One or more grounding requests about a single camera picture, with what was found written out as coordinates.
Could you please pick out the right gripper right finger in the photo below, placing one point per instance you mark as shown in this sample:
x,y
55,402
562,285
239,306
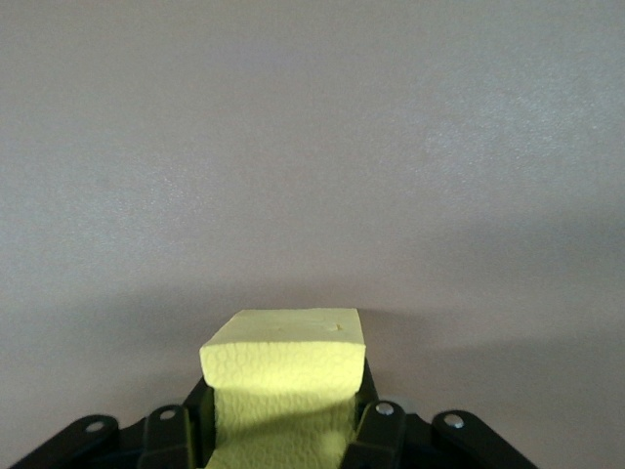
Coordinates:
x,y
390,432

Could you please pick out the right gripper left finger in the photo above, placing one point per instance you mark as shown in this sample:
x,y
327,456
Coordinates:
x,y
166,435

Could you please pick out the yellow foam cube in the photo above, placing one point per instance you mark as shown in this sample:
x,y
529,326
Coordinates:
x,y
283,371

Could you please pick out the brown table cover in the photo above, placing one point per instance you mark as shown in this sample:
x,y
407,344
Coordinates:
x,y
312,146

